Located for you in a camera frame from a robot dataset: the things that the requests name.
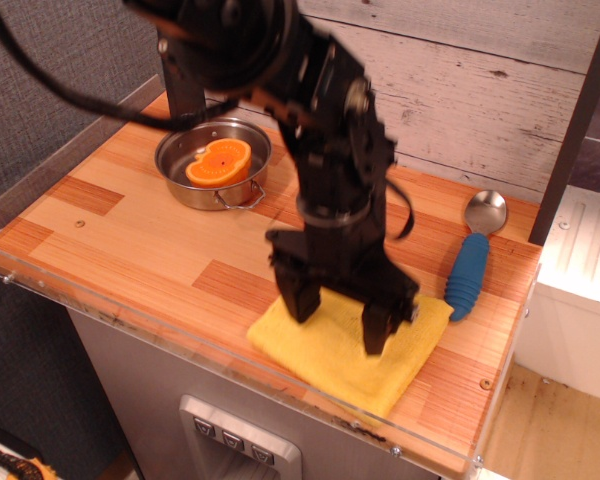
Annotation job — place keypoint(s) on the dark vertical post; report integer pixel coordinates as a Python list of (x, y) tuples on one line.
[(582, 115)]

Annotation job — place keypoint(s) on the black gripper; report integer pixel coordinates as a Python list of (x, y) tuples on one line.
[(352, 261)]

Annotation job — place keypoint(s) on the blue handled metal spoon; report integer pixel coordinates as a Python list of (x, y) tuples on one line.
[(485, 214)]

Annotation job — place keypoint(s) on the silver button panel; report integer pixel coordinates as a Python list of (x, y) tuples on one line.
[(225, 446)]

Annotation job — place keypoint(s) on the clear acrylic table guard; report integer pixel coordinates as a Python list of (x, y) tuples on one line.
[(146, 364)]

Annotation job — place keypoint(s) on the yellow cloth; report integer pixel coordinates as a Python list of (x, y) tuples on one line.
[(327, 351)]

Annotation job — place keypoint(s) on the orange half toy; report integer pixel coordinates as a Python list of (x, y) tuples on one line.
[(224, 162)]

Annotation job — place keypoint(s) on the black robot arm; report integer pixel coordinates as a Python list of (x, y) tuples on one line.
[(268, 54)]

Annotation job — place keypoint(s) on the small steel pot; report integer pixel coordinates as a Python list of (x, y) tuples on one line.
[(177, 150)]

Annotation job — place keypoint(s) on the orange object bottom left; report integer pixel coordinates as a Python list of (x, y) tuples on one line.
[(34, 469)]

